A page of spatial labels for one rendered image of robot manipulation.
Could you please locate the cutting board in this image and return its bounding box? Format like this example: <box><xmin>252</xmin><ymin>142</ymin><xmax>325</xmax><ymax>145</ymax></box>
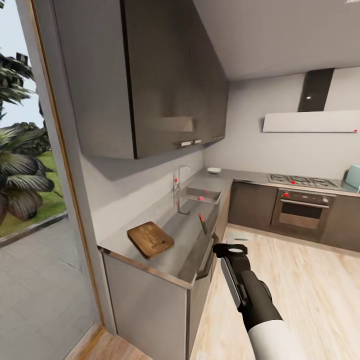
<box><xmin>127</xmin><ymin>221</ymin><xmax>175</xmax><ymax>259</ymax></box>

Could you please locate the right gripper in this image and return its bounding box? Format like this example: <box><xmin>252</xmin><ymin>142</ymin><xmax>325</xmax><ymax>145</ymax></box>
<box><xmin>213</xmin><ymin>243</ymin><xmax>248</xmax><ymax>258</ymax></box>

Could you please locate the parer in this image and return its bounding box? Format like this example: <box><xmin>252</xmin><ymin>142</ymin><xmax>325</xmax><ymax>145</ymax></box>
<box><xmin>199</xmin><ymin>214</ymin><xmax>208</xmax><ymax>234</ymax></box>

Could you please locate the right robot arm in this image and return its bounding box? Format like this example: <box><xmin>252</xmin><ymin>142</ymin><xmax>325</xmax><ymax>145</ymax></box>
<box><xmin>213</xmin><ymin>232</ymin><xmax>308</xmax><ymax>360</ymax></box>

